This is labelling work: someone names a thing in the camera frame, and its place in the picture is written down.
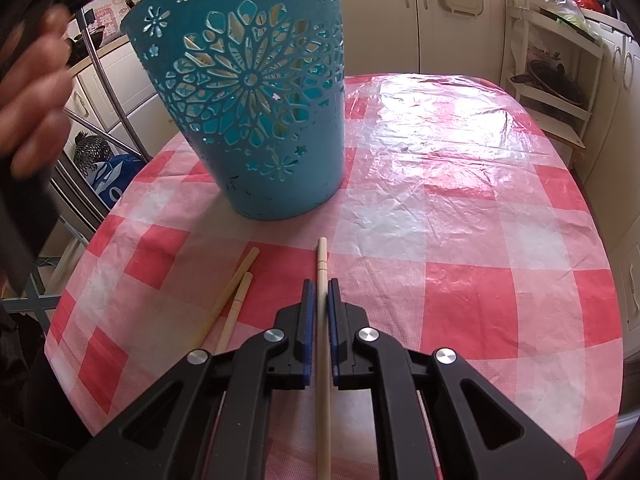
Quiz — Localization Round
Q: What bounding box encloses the clear bag of greens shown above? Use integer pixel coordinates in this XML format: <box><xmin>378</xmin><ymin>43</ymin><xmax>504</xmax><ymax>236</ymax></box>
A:
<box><xmin>542</xmin><ymin>0</ymin><xmax>602</xmax><ymax>42</ymax></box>

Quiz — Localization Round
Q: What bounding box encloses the blue printed bag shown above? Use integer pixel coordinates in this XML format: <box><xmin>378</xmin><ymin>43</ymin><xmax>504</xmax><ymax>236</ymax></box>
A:
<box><xmin>92</xmin><ymin>154</ymin><xmax>147</xmax><ymax>211</ymax></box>

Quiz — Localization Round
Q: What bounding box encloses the black pan with lid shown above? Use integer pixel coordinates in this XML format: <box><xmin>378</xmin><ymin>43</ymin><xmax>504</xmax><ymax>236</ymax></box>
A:
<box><xmin>510</xmin><ymin>59</ymin><xmax>587</xmax><ymax>109</ymax></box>

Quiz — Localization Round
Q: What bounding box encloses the white shelf unit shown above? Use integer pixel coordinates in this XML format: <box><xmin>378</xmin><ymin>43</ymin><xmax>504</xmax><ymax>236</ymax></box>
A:
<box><xmin>504</xmin><ymin>0</ymin><xmax>607</xmax><ymax>152</ymax></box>

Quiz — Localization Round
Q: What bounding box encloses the cream kitchen cabinet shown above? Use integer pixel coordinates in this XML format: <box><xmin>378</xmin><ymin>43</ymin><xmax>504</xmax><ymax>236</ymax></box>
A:
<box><xmin>340</xmin><ymin>0</ymin><xmax>513</xmax><ymax>96</ymax></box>
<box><xmin>570</xmin><ymin>15</ymin><xmax>640</xmax><ymax>351</ymax></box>
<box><xmin>62</xmin><ymin>35</ymin><xmax>188</xmax><ymax>148</ymax></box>

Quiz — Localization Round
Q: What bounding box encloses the pile of wooden chopsticks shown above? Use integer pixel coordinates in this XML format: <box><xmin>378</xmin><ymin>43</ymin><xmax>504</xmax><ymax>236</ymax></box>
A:
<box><xmin>191</xmin><ymin>246</ymin><xmax>261</xmax><ymax>350</ymax></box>

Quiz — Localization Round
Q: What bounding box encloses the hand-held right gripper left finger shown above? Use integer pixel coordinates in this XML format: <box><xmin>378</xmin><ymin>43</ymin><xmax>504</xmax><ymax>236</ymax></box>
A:
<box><xmin>59</xmin><ymin>279</ymin><xmax>317</xmax><ymax>480</ymax></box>

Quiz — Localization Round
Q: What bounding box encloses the chrome tube rack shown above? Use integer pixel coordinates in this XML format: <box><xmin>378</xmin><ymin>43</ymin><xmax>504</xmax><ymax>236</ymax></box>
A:
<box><xmin>64</xmin><ymin>10</ymin><xmax>152</xmax><ymax>161</ymax></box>

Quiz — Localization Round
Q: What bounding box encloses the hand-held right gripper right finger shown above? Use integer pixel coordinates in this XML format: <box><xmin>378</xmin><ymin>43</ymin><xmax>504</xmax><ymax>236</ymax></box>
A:
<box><xmin>327</xmin><ymin>278</ymin><xmax>587</xmax><ymax>480</ymax></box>

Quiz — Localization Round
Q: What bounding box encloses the pale bamboo chopstick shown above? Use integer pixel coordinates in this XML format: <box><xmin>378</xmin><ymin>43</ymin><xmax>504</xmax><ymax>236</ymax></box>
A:
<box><xmin>215</xmin><ymin>272</ymin><xmax>254</xmax><ymax>355</ymax></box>
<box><xmin>316</xmin><ymin>237</ymin><xmax>334</xmax><ymax>480</ymax></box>

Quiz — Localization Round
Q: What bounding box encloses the black wok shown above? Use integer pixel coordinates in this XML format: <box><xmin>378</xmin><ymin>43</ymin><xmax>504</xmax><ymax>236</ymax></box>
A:
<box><xmin>67</xmin><ymin>25</ymin><xmax>107</xmax><ymax>66</ymax></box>

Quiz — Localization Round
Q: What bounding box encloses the person's left hand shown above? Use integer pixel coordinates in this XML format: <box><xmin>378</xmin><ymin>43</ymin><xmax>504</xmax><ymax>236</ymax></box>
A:
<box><xmin>0</xmin><ymin>4</ymin><xmax>75</xmax><ymax>182</ymax></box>

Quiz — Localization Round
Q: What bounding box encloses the red checkered plastic tablecloth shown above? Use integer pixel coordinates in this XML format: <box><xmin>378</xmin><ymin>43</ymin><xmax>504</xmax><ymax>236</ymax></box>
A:
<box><xmin>44</xmin><ymin>74</ymin><xmax>624</xmax><ymax>480</ymax></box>

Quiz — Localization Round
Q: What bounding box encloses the dark spiky object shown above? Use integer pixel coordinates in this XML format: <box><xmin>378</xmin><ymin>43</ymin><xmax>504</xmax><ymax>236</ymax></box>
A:
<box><xmin>74</xmin><ymin>131</ymin><xmax>114</xmax><ymax>167</ymax></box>

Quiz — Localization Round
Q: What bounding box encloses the teal cutout plastic basket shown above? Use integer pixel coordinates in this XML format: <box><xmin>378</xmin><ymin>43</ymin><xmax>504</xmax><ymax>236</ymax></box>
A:
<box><xmin>120</xmin><ymin>0</ymin><xmax>347</xmax><ymax>222</ymax></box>

